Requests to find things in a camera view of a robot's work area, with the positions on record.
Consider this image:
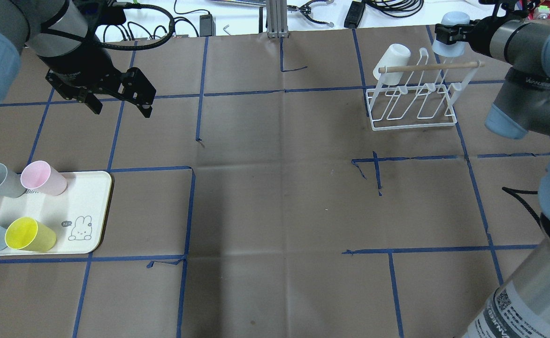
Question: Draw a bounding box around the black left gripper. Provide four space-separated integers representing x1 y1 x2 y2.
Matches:
38 44 156 118

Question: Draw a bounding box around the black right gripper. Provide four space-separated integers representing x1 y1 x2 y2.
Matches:
435 16 503 52

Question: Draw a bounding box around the white ikea cup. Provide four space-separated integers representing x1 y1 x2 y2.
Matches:
372 43 412 86

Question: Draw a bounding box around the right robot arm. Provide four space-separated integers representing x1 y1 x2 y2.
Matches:
432 10 550 338

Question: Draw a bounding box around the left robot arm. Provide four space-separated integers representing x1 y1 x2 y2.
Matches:
0 0 156 118

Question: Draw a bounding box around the pink cup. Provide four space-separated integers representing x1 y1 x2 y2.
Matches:
20 161 68 195

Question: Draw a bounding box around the grey cup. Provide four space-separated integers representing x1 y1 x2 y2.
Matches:
0 163 26 198

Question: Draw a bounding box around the yellow cup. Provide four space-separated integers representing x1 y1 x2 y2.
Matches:
5 217 57 252

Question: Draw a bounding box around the cream plastic tray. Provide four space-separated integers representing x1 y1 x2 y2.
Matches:
0 171 113 254

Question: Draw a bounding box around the black power adapter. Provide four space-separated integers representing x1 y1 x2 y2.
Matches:
343 0 366 29

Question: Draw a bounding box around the grabber reach tool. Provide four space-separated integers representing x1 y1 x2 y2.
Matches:
209 0 336 26

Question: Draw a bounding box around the white wire cup rack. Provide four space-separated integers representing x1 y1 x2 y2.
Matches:
365 47 485 132

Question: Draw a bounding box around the aluminium frame post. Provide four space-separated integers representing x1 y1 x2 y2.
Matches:
266 0 289 38

